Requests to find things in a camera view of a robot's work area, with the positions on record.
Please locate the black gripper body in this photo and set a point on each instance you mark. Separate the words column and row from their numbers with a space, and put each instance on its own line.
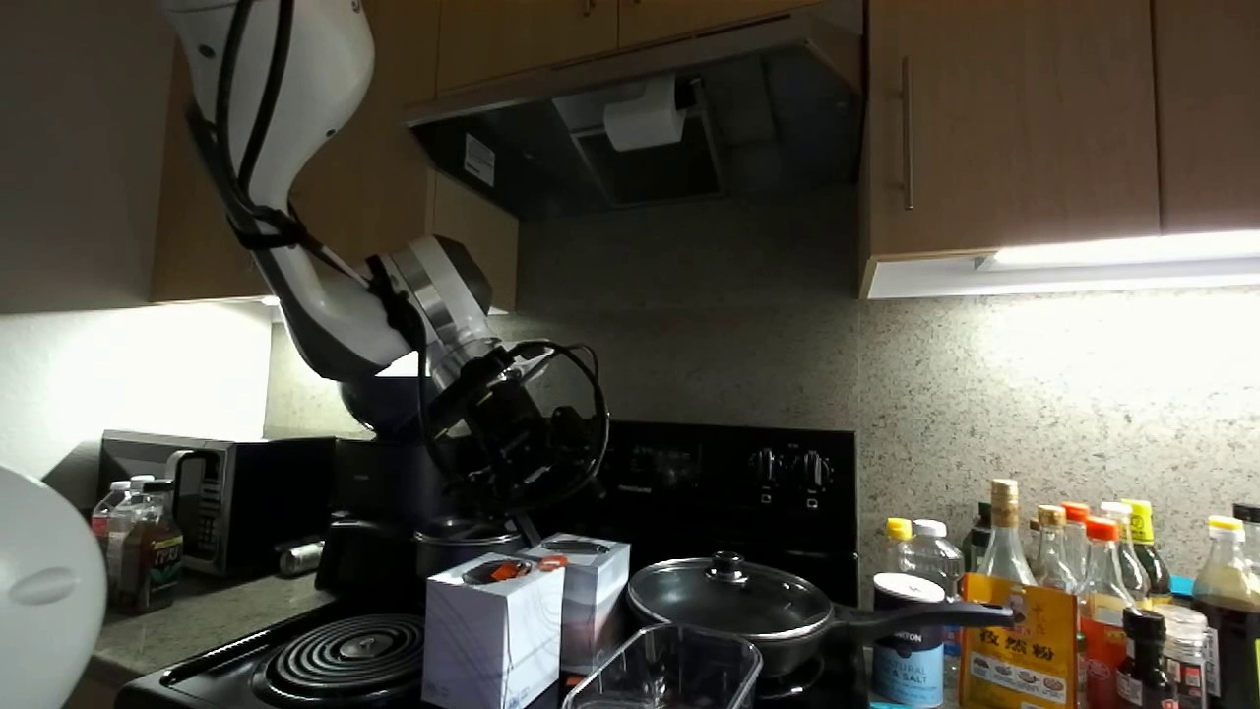
column 516, row 435

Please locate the red orange snack pieces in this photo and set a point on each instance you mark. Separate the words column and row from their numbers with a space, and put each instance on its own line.
column 507, row 574

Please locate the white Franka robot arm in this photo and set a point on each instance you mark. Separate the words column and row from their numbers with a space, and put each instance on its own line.
column 329, row 66

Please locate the black coffee maker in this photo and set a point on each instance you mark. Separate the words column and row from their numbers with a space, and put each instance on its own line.
column 381, row 524

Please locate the black electric stove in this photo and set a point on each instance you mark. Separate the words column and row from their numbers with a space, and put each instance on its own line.
column 711, row 476

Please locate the glass pot lid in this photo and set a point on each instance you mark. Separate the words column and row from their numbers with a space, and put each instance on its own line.
column 729, row 591

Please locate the small silver metal object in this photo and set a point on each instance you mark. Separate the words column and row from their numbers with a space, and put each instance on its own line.
column 302, row 559

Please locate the black microwave oven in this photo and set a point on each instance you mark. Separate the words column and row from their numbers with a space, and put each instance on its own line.
column 260, row 498

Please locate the range hood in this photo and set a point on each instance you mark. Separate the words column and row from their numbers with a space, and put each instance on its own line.
column 655, row 132

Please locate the clear bottle with yellow cap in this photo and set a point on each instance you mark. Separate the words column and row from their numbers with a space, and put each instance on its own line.
column 898, row 553

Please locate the amber glass bottle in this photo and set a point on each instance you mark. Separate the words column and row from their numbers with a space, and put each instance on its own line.
column 158, row 559

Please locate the dark can with white lid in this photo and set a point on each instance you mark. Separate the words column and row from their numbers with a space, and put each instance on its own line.
column 907, row 645

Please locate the clear bottle with white cap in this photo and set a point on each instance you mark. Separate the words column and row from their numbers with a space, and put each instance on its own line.
column 939, row 559

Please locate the water bottle with white cap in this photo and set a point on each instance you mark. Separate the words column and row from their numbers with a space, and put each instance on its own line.
column 112, row 538

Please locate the dark glass bottle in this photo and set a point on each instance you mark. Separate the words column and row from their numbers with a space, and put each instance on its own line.
column 977, row 538

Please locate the tall yellow label sauce bottle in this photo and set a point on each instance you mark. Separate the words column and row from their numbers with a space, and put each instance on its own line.
column 1016, row 632

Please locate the bottle with tan cap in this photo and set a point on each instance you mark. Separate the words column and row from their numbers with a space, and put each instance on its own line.
column 1045, row 544

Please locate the bottle with orange cap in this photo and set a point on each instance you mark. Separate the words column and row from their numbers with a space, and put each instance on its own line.
column 1078, row 534

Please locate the sauce bottle with red cap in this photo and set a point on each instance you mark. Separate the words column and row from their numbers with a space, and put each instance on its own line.
column 1104, row 615

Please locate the slim bottle with white cap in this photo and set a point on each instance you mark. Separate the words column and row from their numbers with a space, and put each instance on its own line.
column 1124, row 553

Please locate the green cap bottle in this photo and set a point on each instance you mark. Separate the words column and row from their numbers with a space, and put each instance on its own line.
column 1145, row 553

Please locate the short black bottle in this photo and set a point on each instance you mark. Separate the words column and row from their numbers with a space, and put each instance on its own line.
column 1145, row 654

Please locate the white label jar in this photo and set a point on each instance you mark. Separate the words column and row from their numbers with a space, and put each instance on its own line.
column 1188, row 653

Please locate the pale bottle with yellow cap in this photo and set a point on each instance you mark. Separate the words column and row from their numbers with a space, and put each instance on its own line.
column 1228, row 574

